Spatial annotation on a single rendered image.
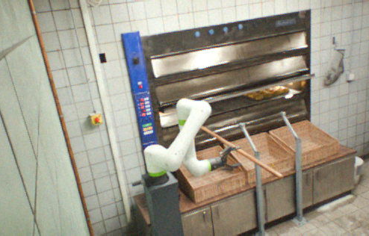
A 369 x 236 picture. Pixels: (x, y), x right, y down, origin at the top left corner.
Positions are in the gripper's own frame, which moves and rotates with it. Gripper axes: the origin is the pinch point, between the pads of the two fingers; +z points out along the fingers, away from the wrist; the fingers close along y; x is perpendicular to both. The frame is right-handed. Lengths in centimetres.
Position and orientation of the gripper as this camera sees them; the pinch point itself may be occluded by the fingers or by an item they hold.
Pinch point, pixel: (239, 155)
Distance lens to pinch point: 247.0
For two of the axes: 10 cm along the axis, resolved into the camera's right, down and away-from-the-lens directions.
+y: 1.3, 9.4, 3.2
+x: 3.8, 2.6, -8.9
